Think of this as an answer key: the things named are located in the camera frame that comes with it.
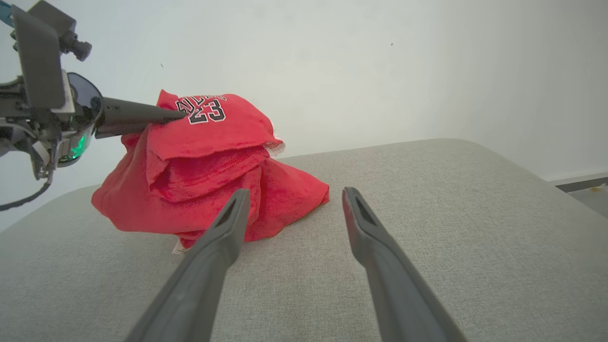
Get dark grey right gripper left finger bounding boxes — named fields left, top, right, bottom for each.
left=124, top=189, right=251, bottom=342

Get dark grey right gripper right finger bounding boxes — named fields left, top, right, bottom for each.
left=342, top=187, right=468, bottom=342

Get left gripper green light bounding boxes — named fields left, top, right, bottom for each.
left=0, top=71, right=188, bottom=181

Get red basketball jersey garment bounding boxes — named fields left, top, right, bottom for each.
left=91, top=89, right=331, bottom=250

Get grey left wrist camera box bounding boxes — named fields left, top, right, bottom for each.
left=9, top=0, right=93, bottom=114

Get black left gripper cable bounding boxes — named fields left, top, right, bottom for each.
left=0, top=178, right=53, bottom=212

